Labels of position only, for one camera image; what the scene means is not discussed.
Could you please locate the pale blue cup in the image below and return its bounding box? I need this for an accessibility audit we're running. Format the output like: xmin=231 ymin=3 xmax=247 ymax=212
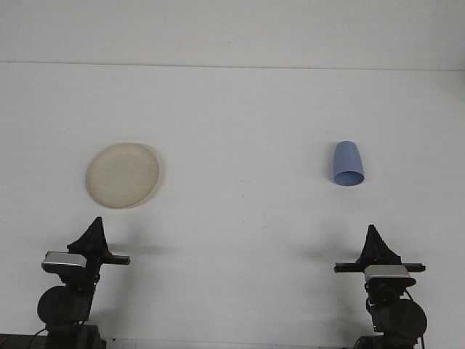
xmin=331 ymin=140 xmax=365 ymax=188

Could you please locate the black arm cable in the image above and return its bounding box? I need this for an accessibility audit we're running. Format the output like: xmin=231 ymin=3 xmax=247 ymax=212
xmin=31 ymin=328 xmax=50 ymax=348

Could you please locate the pale round plate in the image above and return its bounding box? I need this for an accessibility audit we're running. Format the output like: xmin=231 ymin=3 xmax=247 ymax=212
xmin=85 ymin=142 xmax=163 ymax=210

